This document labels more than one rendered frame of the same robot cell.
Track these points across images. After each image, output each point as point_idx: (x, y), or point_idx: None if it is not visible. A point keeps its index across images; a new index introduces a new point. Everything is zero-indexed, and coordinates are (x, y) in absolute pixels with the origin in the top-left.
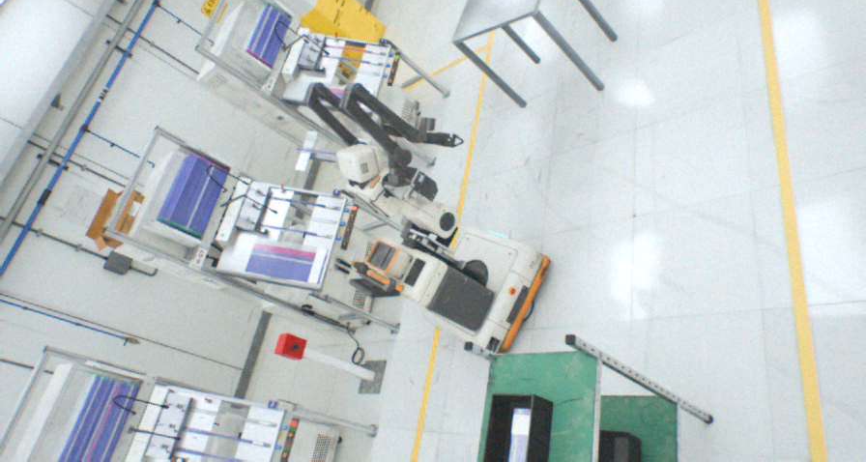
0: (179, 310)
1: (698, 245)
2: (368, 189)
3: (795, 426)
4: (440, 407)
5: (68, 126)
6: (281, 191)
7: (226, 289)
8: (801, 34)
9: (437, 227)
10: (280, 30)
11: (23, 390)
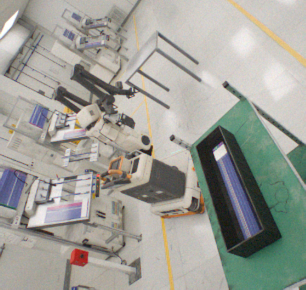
0: (15, 281)
1: (275, 101)
2: (96, 124)
3: None
4: (178, 261)
5: None
6: (57, 179)
7: (37, 247)
8: (271, 15)
9: (141, 143)
10: (44, 113)
11: None
